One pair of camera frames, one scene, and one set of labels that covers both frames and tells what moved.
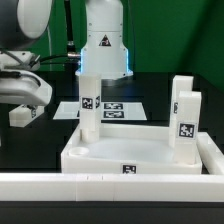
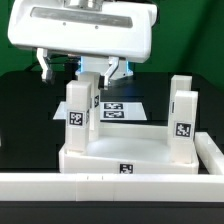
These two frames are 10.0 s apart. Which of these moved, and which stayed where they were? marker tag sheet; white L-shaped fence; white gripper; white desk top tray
Moved: white gripper
Stayed: white L-shaped fence; marker tag sheet; white desk top tray
